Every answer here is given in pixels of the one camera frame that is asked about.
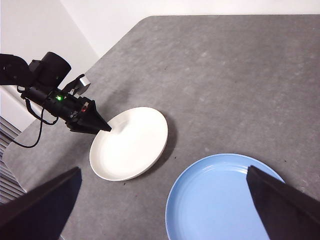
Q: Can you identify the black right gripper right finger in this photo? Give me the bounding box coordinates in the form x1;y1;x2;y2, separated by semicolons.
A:
245;165;320;240

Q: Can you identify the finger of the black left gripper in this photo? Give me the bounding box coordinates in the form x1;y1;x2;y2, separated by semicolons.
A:
68;121;101;136
79;99;113;133

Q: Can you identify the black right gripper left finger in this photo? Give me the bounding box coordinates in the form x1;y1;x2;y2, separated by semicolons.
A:
0;166;83;240

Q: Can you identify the white round plate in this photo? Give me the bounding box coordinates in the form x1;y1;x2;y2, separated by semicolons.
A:
89;106;169;182

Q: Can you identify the blue round plate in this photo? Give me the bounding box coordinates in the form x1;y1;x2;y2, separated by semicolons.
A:
164;152;287;240

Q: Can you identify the grey slatted panel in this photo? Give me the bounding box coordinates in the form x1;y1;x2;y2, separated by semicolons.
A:
0;116;27;205

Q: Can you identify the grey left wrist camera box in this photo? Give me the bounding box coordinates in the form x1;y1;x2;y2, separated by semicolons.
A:
65;73;92;96

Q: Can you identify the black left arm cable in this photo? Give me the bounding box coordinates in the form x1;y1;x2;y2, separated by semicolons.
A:
9;97;59;149

